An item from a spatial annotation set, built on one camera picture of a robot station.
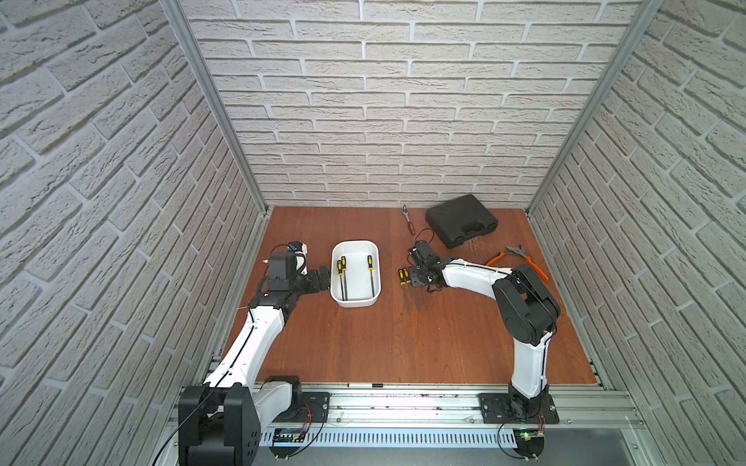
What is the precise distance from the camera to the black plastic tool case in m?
1.09

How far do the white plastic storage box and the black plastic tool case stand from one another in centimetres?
27

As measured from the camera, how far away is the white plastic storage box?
3.08ft
